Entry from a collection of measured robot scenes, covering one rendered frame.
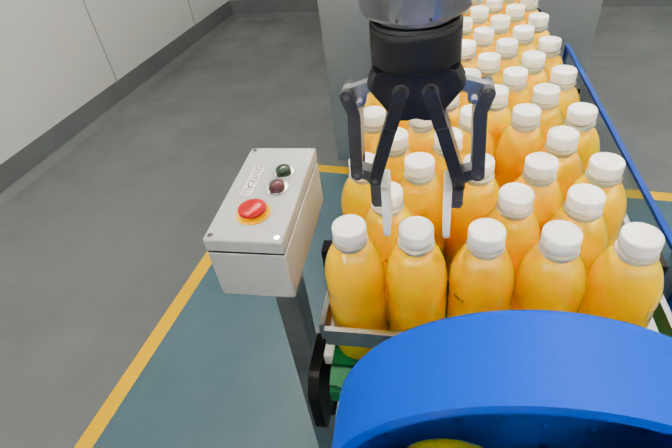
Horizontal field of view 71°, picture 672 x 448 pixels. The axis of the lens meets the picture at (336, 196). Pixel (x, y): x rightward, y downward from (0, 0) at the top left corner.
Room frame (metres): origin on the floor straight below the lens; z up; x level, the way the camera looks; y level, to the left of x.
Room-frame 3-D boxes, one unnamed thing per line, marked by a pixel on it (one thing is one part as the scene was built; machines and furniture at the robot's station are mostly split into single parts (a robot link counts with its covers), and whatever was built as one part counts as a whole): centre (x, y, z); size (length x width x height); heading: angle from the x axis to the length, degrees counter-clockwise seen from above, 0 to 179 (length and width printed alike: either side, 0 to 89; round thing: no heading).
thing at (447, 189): (0.37, -0.11, 1.15); 0.03 x 0.01 x 0.07; 166
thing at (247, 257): (0.51, 0.09, 1.05); 0.20 x 0.10 x 0.10; 166
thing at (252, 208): (0.46, 0.11, 1.11); 0.04 x 0.04 x 0.01
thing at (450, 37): (0.38, -0.08, 1.30); 0.08 x 0.07 x 0.09; 76
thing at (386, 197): (0.39, -0.05, 1.15); 0.03 x 0.01 x 0.07; 166
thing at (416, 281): (0.38, -0.08, 1.00); 0.07 x 0.07 x 0.19
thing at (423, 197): (0.51, -0.11, 1.00); 0.07 x 0.07 x 0.19
